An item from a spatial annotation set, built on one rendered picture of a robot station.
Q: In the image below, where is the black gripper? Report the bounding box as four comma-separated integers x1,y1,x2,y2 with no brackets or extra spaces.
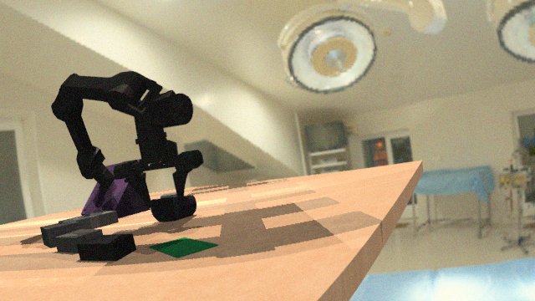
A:
113,129,204,208

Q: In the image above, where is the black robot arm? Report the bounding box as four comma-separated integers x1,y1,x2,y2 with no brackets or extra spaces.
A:
51,71,193,189

